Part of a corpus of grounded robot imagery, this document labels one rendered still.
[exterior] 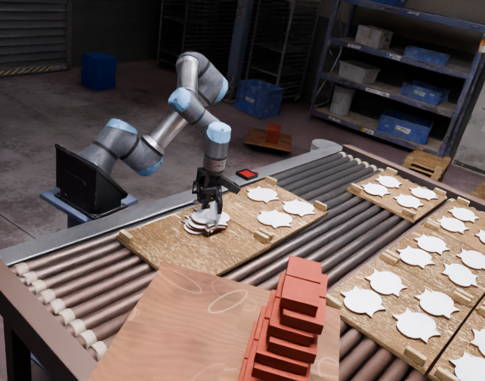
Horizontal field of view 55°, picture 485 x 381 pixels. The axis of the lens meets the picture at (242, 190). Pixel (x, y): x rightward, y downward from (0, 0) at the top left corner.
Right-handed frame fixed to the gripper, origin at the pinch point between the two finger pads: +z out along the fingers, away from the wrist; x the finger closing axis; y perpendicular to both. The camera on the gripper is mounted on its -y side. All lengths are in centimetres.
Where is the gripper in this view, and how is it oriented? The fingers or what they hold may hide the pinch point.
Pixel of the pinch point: (210, 217)
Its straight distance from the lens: 170.1
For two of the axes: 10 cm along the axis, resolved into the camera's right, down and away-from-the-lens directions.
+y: -8.6, 0.8, -5.0
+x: 4.7, 4.7, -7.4
